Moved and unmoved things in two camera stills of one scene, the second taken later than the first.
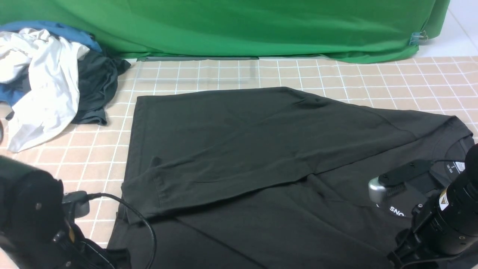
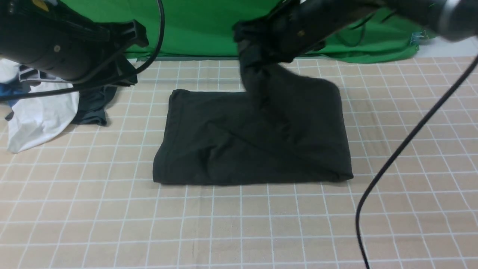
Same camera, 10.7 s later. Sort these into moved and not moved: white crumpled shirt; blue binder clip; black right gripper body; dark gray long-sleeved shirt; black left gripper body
Moved: dark gray long-sleeved shirt; black left gripper body; black right gripper body
Not moved: blue binder clip; white crumpled shirt
